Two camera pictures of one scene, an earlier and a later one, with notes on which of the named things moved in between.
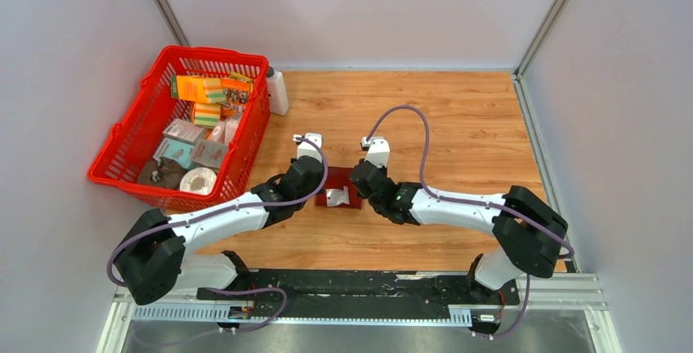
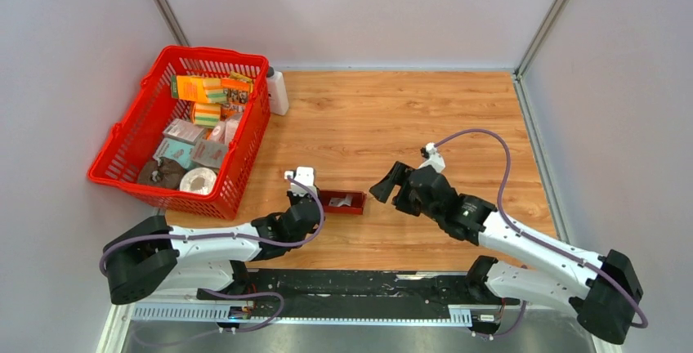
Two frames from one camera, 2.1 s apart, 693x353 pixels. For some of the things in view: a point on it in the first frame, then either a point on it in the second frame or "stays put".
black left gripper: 319,180 -> 294,198
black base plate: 355,295 stays put
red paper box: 338,177 -> 356,206
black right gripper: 383,171 -> 396,176
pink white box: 183,131 stays put
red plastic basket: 127,148 stays put
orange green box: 190,87 stays put
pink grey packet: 208,153 stays put
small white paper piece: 337,196 stays put
